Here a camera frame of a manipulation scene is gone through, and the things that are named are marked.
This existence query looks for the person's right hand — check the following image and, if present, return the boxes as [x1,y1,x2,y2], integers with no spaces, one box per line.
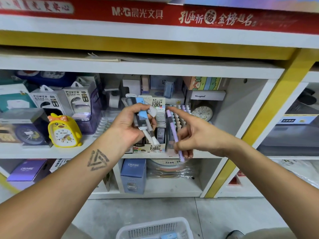
[167,107,235,158]

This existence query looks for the person's left hand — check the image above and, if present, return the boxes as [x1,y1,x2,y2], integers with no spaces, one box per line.
[109,103,158,150]

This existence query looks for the bundle of blue dark packets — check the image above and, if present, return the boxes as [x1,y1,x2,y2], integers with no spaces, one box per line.
[125,94,161,146]

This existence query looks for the slim lilac white packet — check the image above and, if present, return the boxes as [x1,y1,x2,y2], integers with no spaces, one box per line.
[166,109,186,163]

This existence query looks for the white shelf with yellow trim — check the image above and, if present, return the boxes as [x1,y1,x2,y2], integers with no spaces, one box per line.
[0,0,319,199]

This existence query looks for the white plastic basket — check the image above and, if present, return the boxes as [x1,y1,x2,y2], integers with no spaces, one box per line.
[116,217,194,239]

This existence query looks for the pile of lead refill packets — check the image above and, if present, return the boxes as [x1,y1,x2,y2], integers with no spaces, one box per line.
[159,231,181,239]

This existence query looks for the person's right forearm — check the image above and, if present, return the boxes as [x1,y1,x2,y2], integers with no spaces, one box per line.
[222,139,319,239]

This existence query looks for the person's left forearm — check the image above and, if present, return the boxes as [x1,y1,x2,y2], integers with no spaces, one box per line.
[0,139,125,239]

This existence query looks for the white round clock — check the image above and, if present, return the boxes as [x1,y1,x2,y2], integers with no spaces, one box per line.
[192,104,215,122]

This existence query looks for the clear plastic tray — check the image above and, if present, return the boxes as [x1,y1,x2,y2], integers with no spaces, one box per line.
[92,117,115,137]

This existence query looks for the white refill display box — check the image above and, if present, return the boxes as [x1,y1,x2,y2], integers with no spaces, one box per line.
[132,94,167,153]

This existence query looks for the purple translucent container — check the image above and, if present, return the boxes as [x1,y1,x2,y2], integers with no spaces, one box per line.
[75,86,103,135]

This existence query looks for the tape dispenser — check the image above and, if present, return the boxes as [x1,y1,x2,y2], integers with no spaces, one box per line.
[104,79,123,110]

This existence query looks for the white long box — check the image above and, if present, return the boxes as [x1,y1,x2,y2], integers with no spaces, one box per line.
[185,90,226,102]

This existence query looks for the white tall box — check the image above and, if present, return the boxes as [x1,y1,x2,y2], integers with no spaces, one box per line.
[122,75,142,98]

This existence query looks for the stack of wrapped discs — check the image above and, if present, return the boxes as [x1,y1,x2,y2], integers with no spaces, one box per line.
[147,158,195,178]

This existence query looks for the blue small carton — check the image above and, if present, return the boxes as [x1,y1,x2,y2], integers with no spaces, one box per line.
[121,158,148,195]

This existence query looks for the pastel sticky notes pack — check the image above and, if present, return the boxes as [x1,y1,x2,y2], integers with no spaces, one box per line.
[182,76,230,91]

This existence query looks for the grey digital clock box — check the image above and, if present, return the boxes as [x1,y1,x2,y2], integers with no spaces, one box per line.
[150,75,176,98]

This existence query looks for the white hanging accessory box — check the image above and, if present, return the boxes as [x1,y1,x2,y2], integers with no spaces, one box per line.
[62,77,95,120]
[29,85,73,118]

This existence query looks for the red white flat box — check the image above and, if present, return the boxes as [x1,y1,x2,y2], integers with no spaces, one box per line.
[228,171,247,186]

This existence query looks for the yellow alarm clock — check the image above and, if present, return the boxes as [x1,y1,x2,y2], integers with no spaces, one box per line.
[47,113,83,148]

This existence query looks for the flat cardboard sheets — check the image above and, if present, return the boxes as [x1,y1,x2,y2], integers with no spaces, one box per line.
[87,51,285,63]

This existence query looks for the clear boxed dark clock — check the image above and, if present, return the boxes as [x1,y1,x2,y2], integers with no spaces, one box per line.
[0,108,51,147]

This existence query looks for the grey sneaker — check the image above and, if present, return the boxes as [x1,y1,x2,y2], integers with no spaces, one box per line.
[227,230,245,239]

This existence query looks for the purple box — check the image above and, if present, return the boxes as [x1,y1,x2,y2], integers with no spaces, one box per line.
[7,159,48,190]

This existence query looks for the plastic wrapped items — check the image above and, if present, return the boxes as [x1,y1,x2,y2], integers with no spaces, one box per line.
[284,159,319,187]

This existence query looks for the teal white box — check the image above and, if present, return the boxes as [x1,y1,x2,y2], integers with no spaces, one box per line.
[0,83,37,113]

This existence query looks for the red banner strip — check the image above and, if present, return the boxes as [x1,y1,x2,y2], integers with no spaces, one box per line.
[0,0,319,35]

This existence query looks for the blue printed box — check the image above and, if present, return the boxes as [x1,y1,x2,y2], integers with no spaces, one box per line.
[172,0,319,13]

